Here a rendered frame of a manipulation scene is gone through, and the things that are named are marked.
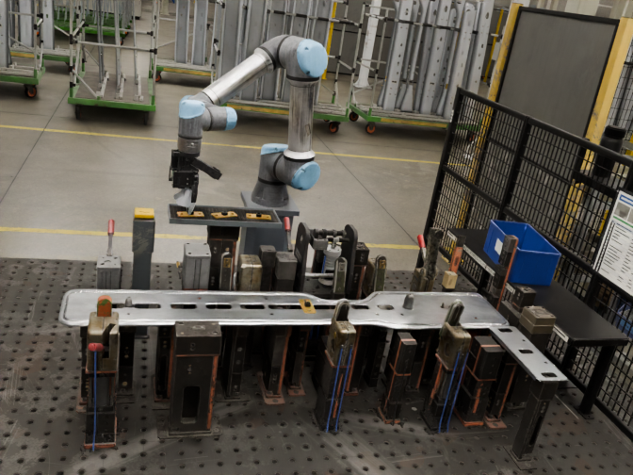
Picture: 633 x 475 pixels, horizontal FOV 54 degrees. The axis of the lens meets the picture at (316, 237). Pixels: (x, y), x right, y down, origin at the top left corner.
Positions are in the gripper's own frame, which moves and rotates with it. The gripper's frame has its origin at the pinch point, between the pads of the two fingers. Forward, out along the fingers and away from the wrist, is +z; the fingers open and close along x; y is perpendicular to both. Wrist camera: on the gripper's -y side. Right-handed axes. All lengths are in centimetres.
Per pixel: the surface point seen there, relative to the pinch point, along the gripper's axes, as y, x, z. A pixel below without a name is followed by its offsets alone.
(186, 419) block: 9, 51, 44
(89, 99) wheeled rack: -17, -585, 90
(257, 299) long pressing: -15.3, 30.5, 17.8
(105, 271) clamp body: 28.3, 16.2, 13.4
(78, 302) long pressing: 36.2, 25.6, 17.8
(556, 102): -251, -109, -29
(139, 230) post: 16.0, 0.1, 7.1
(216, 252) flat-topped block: -8.8, 3.7, 14.0
